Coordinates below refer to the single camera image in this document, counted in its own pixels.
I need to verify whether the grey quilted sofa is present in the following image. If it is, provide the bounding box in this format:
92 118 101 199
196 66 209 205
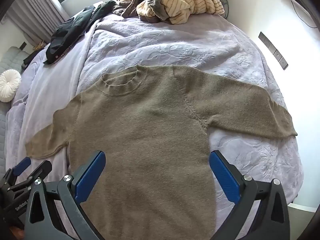
0 45 34 180

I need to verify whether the round grey fan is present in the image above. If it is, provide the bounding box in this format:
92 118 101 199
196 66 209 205
217 0 230 20

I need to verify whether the olive knit sweater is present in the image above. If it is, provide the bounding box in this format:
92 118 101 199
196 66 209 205
25 64 298 240

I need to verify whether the lavender embossed blanket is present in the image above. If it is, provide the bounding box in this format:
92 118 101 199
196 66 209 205
84 14 304 230

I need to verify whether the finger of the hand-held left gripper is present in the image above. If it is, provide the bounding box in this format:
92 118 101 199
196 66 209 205
4 157 32 182
24 160 52 183

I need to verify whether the grey pleated curtain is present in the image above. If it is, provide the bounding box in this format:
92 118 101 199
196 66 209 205
7 0 71 46

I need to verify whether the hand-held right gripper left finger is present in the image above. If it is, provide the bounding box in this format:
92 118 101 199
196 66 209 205
24 150 107 240

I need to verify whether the cream striped blanket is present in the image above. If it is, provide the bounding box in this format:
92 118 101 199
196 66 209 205
119 0 225 25

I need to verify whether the smooth lavender duvet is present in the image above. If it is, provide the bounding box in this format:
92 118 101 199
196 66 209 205
5 17 100 180

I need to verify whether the grey wall switch panel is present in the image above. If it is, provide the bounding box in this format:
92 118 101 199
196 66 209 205
258 31 289 70

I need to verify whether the brown crumpled cloth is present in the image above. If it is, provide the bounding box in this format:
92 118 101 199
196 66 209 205
112 0 150 19

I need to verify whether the dark green garment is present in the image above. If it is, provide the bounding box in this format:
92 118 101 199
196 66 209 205
43 0 117 65

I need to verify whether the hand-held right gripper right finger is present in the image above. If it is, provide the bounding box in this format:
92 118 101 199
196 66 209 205
209 150 290 240

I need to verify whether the black wall cable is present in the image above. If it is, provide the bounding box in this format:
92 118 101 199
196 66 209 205
290 0 318 28

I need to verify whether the white round cushion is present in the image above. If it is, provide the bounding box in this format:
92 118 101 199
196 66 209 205
0 69 22 103

